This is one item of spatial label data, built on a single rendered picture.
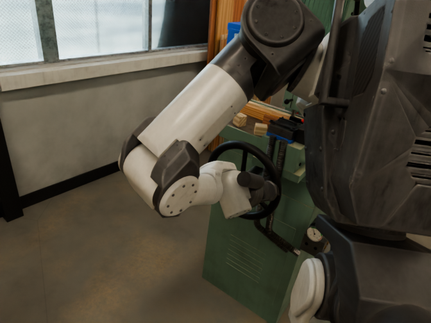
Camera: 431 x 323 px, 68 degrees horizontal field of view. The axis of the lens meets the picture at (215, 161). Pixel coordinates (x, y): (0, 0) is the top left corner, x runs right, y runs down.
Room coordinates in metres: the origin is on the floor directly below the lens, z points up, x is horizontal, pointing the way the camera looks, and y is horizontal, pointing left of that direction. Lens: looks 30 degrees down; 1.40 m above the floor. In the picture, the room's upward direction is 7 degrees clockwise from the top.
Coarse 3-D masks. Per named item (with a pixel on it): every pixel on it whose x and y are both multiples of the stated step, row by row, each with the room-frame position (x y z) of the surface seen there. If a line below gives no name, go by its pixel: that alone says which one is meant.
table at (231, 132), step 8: (232, 120) 1.22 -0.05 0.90; (248, 120) 1.24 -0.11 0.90; (256, 120) 1.25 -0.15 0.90; (224, 128) 1.17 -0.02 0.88; (232, 128) 1.15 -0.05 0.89; (240, 128) 1.15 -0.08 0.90; (248, 128) 1.16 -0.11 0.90; (224, 136) 1.17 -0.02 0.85; (232, 136) 1.15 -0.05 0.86; (240, 136) 1.13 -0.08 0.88; (248, 136) 1.11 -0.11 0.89; (256, 136) 1.10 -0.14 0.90; (256, 144) 1.09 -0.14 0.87; (256, 160) 0.98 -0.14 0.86; (304, 168) 0.95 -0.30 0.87; (288, 176) 0.92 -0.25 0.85; (296, 176) 0.90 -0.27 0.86; (304, 176) 0.94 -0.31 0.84
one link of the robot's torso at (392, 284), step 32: (320, 224) 0.47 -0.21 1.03; (352, 256) 0.33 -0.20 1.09; (384, 256) 0.33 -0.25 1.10; (416, 256) 0.34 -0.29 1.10; (352, 288) 0.30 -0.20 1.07; (384, 288) 0.29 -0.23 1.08; (416, 288) 0.29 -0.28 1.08; (352, 320) 0.27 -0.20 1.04; (384, 320) 0.25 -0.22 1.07; (416, 320) 0.24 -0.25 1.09
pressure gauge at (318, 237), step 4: (312, 224) 0.89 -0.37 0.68; (308, 228) 0.89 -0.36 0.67; (312, 228) 0.88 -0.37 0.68; (308, 232) 0.88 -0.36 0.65; (312, 232) 0.88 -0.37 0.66; (316, 232) 0.87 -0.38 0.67; (308, 236) 0.88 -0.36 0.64; (312, 236) 0.87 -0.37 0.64; (316, 236) 0.87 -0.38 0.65; (320, 236) 0.86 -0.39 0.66; (312, 240) 0.87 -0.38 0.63; (316, 240) 0.87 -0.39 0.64; (320, 240) 0.86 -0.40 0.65
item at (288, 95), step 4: (288, 92) 1.17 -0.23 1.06; (284, 96) 1.18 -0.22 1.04; (288, 96) 1.17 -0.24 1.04; (292, 96) 1.16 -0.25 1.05; (296, 96) 1.15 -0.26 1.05; (296, 100) 1.15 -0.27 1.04; (284, 104) 1.17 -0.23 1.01; (288, 104) 1.17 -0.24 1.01; (292, 104) 1.16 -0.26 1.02; (292, 108) 1.16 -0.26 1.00; (296, 108) 1.15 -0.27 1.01
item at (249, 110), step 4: (248, 104) 1.32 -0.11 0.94; (244, 108) 1.31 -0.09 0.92; (248, 108) 1.30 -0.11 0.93; (252, 108) 1.29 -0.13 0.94; (256, 108) 1.28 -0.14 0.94; (240, 112) 1.32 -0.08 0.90; (244, 112) 1.31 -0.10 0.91; (248, 112) 1.30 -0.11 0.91; (252, 112) 1.29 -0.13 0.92; (256, 112) 1.28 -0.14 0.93; (260, 112) 1.27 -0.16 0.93; (264, 112) 1.26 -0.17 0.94; (268, 112) 1.26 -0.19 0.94; (252, 116) 1.28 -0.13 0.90; (256, 116) 1.28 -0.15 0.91; (260, 116) 1.26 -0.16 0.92
